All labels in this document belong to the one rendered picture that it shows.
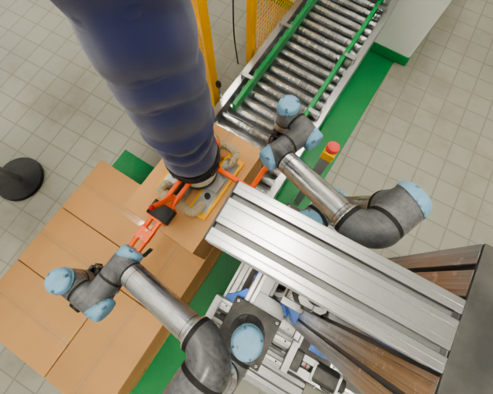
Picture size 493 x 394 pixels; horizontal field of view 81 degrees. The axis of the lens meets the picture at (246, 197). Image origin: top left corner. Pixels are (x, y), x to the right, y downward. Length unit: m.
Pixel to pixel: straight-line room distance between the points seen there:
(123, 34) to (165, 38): 0.07
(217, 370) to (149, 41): 0.68
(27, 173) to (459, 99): 4.02
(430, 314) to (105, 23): 0.60
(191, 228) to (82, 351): 1.07
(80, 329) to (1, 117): 2.24
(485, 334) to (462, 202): 2.68
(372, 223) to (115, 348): 1.63
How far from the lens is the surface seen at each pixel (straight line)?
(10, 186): 3.20
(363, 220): 0.83
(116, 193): 2.11
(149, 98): 0.68
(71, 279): 0.98
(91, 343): 2.08
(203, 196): 1.36
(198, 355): 0.76
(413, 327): 0.42
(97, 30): 0.58
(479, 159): 3.36
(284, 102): 1.02
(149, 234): 1.25
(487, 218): 3.19
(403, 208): 0.86
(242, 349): 1.15
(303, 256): 0.37
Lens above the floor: 2.39
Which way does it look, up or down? 74 degrees down
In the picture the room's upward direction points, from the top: 1 degrees clockwise
